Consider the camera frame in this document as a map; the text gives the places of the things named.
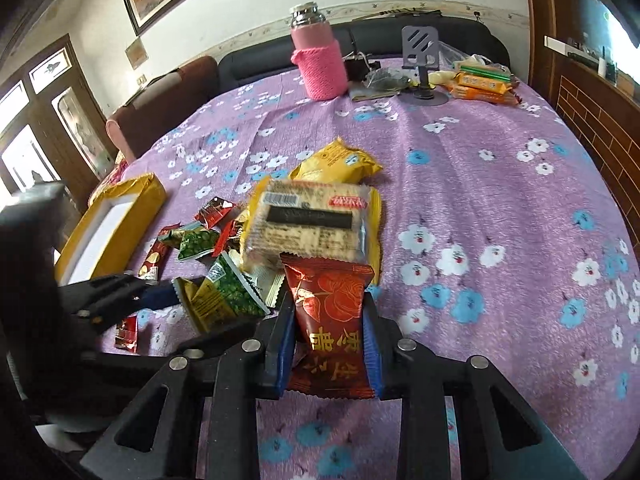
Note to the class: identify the pale yellow snack packet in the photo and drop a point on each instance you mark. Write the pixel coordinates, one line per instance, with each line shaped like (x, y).
(442, 77)

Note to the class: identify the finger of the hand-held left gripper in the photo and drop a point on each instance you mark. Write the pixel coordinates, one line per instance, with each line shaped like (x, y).
(220, 335)
(120, 295)

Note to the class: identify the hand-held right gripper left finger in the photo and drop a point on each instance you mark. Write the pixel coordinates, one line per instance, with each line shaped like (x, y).
(280, 355)

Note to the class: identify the yellow cracker bag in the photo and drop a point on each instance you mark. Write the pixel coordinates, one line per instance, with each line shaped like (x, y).
(335, 162)

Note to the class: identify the brown wooden cabinet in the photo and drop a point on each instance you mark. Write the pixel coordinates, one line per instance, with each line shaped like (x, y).
(595, 110)

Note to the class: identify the orange biscuit pack green stripe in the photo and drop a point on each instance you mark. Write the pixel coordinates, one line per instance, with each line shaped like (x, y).
(485, 76)

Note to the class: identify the wooden door with glass panes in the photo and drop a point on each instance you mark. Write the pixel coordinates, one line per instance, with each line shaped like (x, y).
(55, 110)

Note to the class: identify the pink flask with knitted sleeve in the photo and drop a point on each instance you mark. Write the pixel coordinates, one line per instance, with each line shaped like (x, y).
(320, 55)

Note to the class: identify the black clip device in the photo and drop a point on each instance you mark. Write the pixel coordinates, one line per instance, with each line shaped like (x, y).
(361, 62)

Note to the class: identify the small wall picture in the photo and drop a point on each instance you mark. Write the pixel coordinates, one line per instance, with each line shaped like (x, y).
(135, 54)

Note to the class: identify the grey notebook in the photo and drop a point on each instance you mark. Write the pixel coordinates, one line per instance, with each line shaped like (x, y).
(370, 94)

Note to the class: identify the yellow cardboard box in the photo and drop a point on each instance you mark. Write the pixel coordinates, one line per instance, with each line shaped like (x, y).
(135, 210)

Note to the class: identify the black sofa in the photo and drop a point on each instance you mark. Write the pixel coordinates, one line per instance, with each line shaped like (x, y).
(260, 65)

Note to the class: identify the green pea snack packet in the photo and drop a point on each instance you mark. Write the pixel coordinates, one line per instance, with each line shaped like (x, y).
(227, 292)

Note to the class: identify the red rose-print snack packet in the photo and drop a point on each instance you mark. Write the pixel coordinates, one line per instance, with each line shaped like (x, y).
(330, 310)

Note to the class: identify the clear bag of dark snacks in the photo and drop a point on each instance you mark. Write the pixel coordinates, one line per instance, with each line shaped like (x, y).
(387, 80)

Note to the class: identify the small green pea packet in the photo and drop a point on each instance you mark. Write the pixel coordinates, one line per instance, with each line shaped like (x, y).
(197, 242)

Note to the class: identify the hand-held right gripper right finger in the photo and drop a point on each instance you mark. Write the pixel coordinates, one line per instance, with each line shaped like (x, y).
(372, 355)

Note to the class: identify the grey phone stand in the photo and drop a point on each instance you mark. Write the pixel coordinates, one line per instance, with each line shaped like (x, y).
(422, 60)

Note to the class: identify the purple floral tablecloth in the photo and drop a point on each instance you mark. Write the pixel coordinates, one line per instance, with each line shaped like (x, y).
(500, 200)

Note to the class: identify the brown armchair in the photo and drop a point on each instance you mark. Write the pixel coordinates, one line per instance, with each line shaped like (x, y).
(160, 110)

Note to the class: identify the seaweed rice cracker pack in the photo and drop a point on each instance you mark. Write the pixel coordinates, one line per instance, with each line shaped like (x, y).
(305, 220)

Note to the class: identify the small red snack packet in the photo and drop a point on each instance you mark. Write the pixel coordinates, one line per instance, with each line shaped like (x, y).
(126, 334)
(170, 236)
(227, 237)
(215, 211)

